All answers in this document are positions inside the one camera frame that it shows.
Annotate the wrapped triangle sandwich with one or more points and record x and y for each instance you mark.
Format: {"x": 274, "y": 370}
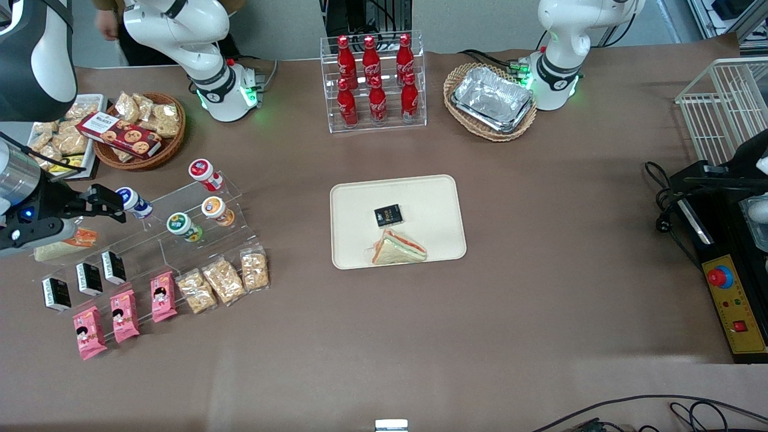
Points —
{"x": 399, "y": 251}
{"x": 57, "y": 251}

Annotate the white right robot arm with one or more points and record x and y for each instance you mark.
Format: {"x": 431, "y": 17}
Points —
{"x": 198, "y": 36}

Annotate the green lid gum bottle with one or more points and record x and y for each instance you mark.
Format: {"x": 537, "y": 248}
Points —
{"x": 183, "y": 227}

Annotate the bystander bare hand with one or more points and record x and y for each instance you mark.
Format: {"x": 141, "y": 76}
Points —
{"x": 108, "y": 25}

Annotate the aluminium frame shelf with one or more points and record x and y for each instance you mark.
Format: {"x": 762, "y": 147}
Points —
{"x": 732, "y": 15}

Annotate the red lid gum bottle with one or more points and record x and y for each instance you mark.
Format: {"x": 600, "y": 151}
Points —
{"x": 204, "y": 173}

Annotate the light tan wicker basket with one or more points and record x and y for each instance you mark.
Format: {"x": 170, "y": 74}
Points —
{"x": 459, "y": 75}

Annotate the red cola bottle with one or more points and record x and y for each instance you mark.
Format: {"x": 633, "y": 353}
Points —
{"x": 377, "y": 105}
{"x": 346, "y": 60}
{"x": 371, "y": 60}
{"x": 347, "y": 108}
{"x": 405, "y": 57}
{"x": 410, "y": 102}

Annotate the black sealing machine yellow panel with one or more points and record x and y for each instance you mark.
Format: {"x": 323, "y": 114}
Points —
{"x": 735, "y": 312}

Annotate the white rectangular snack tray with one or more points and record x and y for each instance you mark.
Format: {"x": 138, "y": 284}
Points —
{"x": 96, "y": 102}

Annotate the clear acrylic bottle rack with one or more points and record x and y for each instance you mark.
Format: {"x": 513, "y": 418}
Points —
{"x": 390, "y": 127}

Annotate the aluminium foil tray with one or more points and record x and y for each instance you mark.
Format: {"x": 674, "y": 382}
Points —
{"x": 757, "y": 225}
{"x": 492, "y": 96}
{"x": 510, "y": 128}

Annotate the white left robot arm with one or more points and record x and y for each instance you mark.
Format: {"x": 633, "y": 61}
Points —
{"x": 564, "y": 36}

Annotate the dark brown wicker basket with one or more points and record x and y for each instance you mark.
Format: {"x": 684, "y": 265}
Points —
{"x": 171, "y": 147}

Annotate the yellow snack pack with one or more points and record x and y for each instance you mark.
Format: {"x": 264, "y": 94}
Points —
{"x": 69, "y": 163}

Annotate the clear bag of puffed snack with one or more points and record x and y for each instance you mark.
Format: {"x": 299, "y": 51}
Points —
{"x": 71, "y": 143}
{"x": 144, "y": 105}
{"x": 127, "y": 107}
{"x": 81, "y": 110}
{"x": 49, "y": 157}
{"x": 166, "y": 120}
{"x": 41, "y": 135}
{"x": 122, "y": 155}

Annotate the small black carton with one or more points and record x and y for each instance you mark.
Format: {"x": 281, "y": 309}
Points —
{"x": 114, "y": 267}
{"x": 90, "y": 279}
{"x": 388, "y": 216}
{"x": 56, "y": 294}

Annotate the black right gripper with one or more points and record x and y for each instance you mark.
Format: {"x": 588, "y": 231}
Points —
{"x": 53, "y": 202}

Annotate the pink snack pack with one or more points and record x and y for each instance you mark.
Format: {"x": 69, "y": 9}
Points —
{"x": 124, "y": 316}
{"x": 90, "y": 333}
{"x": 163, "y": 297}

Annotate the clear bag of crisp snack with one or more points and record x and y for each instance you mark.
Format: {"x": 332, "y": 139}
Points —
{"x": 196, "y": 292}
{"x": 224, "y": 282}
{"x": 254, "y": 270}

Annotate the dark red cookie box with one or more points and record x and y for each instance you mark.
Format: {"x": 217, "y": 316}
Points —
{"x": 120, "y": 135}

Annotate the forearm in brown sleeve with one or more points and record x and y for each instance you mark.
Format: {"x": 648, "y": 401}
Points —
{"x": 108, "y": 5}

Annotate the clear acrylic stepped stand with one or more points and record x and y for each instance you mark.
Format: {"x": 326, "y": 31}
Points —
{"x": 156, "y": 252}

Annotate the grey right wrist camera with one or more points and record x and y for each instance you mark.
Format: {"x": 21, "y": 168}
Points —
{"x": 36, "y": 239}

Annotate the beige rectangular tray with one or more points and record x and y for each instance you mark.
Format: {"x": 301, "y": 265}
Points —
{"x": 432, "y": 204}

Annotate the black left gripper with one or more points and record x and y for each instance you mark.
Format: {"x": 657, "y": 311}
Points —
{"x": 746, "y": 161}

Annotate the black equipment cabinet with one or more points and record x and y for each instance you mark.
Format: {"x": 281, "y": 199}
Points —
{"x": 360, "y": 15}

